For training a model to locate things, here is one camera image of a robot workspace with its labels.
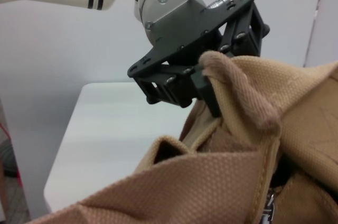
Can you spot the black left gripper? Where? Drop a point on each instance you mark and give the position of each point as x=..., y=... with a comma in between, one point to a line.
x=185, y=28

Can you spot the khaki canvas food bag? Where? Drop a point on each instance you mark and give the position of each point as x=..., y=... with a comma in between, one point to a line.
x=211, y=181

